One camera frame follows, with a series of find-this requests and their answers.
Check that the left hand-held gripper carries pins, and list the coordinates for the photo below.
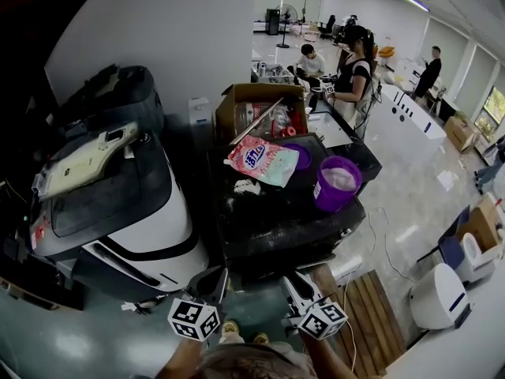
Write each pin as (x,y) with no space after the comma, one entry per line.
(193,320)

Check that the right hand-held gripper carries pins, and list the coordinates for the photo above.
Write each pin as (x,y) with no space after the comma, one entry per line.
(321,320)

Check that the person's left forearm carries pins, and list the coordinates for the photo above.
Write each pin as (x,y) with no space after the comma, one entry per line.
(181,359)

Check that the person's right forearm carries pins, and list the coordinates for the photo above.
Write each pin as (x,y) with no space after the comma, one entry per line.
(327,357)

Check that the pink teal detergent bag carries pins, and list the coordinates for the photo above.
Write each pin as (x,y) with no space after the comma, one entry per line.
(264,162)

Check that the large open cardboard box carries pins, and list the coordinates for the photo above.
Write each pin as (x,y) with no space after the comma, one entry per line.
(483,223)

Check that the cluttered open cardboard box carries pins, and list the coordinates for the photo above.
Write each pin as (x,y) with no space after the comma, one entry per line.
(260,91)

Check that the person's left shoe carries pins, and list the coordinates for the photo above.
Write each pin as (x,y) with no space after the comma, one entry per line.
(229,330)

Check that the person's shoe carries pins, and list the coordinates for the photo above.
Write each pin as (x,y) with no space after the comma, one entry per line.
(229,330)
(260,338)

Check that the person's right shoe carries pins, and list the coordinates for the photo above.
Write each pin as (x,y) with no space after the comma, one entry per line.
(260,338)

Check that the wooden slat platform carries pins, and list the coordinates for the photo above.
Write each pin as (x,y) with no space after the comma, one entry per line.
(375,322)

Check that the black front-load washing machine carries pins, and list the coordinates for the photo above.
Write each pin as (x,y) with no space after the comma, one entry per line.
(276,223)

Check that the white paper scraps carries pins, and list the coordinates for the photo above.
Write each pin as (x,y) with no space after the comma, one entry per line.
(134,307)

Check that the person's brown shirt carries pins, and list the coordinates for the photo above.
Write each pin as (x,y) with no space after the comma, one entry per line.
(256,363)

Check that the white black top-load washing machine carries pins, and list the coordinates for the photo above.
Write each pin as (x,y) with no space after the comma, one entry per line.
(150,227)

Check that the purple bucket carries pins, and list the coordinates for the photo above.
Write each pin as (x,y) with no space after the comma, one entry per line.
(333,196)

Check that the white crumpled tissue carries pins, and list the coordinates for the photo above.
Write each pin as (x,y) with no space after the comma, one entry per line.
(246,188)

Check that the purple lid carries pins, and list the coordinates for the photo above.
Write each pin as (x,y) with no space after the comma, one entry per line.
(301,154)

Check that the black sink counter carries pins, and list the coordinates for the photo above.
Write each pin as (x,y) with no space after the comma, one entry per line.
(371,164)

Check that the blue chair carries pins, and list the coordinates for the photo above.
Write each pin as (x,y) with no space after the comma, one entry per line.
(451,251)

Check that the white sink basin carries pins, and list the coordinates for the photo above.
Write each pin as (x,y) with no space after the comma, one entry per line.
(331,130)

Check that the red plastic parts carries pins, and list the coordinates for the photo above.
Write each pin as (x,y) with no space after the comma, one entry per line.
(294,126)

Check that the long metal rod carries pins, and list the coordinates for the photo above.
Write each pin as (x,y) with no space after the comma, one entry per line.
(256,121)

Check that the clear plastic bottle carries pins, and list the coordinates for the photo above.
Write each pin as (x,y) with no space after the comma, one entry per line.
(246,115)

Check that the small white appliance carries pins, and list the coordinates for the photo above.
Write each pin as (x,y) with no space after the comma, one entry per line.
(200,111)

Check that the cream plastic panel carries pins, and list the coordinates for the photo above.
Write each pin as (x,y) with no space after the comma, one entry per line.
(79,168)

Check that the white paper sheet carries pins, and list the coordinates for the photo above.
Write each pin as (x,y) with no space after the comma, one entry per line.
(447,181)

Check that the white bathtub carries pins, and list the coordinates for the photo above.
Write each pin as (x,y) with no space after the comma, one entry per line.
(410,121)

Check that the dark grey appliance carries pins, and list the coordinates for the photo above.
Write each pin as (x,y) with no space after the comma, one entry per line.
(126,93)

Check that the black bathtub faucet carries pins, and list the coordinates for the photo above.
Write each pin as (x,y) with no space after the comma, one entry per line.
(399,97)

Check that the sealed brown cardboard box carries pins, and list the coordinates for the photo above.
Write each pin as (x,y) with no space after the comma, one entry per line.
(459,132)

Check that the cluttered grey table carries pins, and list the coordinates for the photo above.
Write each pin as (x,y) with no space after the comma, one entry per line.
(274,73)

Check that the orange seat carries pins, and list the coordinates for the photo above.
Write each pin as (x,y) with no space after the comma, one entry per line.
(386,51)

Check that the window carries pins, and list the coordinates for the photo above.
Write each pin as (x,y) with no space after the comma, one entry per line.
(491,113)

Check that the black office chair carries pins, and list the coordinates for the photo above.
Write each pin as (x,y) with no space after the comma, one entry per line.
(328,26)

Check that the black cabinet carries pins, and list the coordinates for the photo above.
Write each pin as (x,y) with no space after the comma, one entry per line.
(273,22)

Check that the black standing fan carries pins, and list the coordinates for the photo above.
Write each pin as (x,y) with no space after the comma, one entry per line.
(286,14)

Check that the wooden shelter frame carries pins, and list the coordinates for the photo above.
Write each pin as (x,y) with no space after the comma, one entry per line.
(39,298)

